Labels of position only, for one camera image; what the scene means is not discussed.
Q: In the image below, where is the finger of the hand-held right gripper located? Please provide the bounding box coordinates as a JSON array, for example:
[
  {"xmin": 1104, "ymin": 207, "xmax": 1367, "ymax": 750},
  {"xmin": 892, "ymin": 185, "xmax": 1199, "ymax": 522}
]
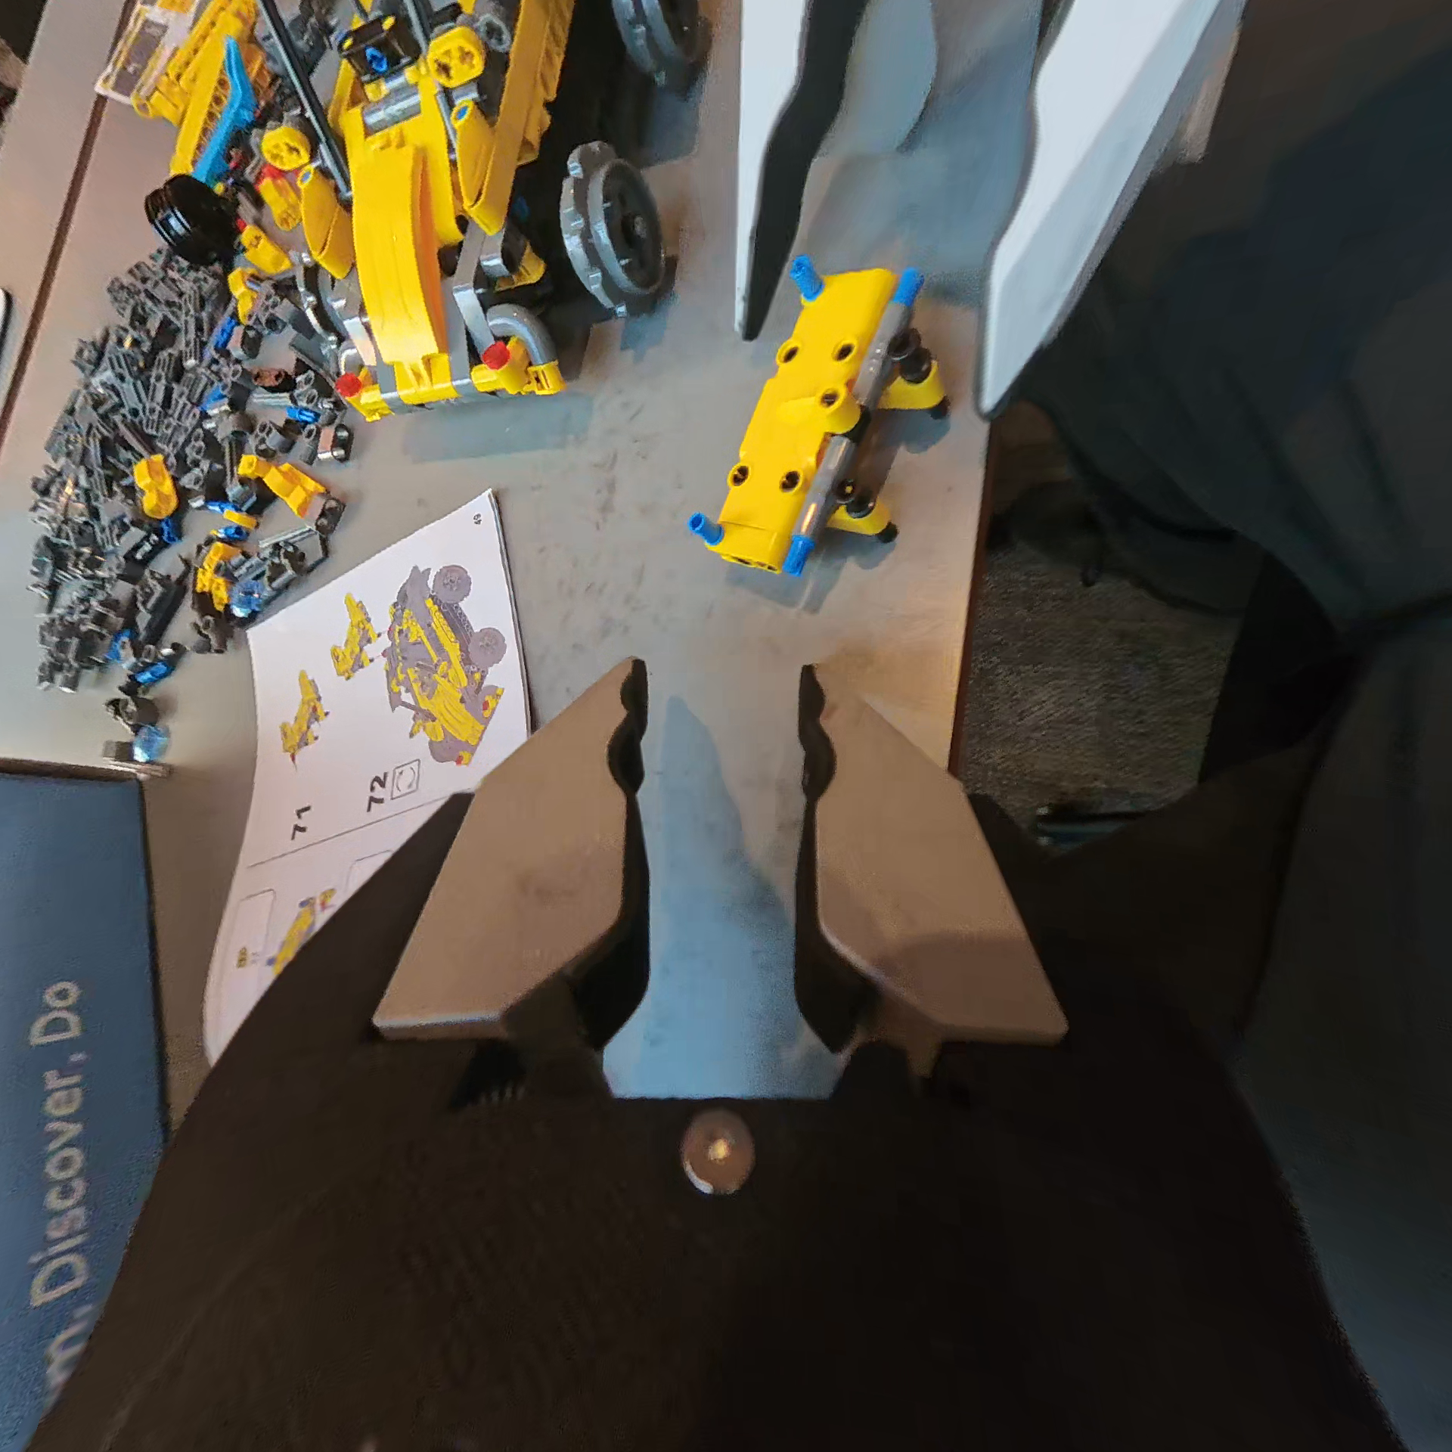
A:
[
  {"xmin": 975, "ymin": 0, "xmax": 1250, "ymax": 418},
  {"xmin": 734, "ymin": 0, "xmax": 812, "ymax": 342}
]

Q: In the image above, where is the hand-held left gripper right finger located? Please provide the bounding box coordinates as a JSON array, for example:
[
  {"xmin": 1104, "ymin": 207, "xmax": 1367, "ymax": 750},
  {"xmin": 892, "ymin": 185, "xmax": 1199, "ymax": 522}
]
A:
[{"xmin": 793, "ymin": 663, "xmax": 1070, "ymax": 1073}]

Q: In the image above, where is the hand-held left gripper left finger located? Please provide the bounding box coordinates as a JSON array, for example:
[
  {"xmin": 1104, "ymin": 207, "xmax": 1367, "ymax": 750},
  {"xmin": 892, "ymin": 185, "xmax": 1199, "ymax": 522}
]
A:
[{"xmin": 371, "ymin": 658, "xmax": 650, "ymax": 1051}]

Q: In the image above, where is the yellow panel with grey axle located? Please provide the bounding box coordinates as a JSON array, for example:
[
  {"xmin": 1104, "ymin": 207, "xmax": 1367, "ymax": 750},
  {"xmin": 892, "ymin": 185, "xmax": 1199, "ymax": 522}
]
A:
[{"xmin": 688, "ymin": 254, "xmax": 923, "ymax": 577}]

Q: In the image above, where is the brick instruction booklet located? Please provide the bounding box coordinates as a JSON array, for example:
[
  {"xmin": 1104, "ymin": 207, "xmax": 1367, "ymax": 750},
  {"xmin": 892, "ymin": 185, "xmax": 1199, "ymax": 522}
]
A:
[{"xmin": 204, "ymin": 489, "xmax": 534, "ymax": 1068}]

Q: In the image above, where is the yellow grey brick vehicle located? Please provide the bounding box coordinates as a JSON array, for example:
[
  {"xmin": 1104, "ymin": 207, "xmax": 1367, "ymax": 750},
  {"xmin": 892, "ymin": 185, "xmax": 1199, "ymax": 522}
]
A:
[{"xmin": 226, "ymin": 0, "xmax": 705, "ymax": 421}]

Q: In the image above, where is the dark blue cardboard box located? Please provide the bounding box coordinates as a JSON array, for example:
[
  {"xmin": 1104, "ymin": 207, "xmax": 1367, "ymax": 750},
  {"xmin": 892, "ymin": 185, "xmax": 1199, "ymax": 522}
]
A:
[{"xmin": 0, "ymin": 771, "xmax": 171, "ymax": 1452}]

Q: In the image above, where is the pile of loose brick pieces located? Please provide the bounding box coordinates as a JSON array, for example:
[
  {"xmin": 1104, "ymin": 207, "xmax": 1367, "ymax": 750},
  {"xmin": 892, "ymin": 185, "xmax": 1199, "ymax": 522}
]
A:
[{"xmin": 27, "ymin": 169, "xmax": 347, "ymax": 772}]

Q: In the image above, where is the black rubber tyre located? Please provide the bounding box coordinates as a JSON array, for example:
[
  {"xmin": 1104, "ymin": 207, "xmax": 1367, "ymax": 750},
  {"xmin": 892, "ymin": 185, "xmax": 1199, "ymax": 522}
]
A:
[{"xmin": 145, "ymin": 172, "xmax": 237, "ymax": 269}]

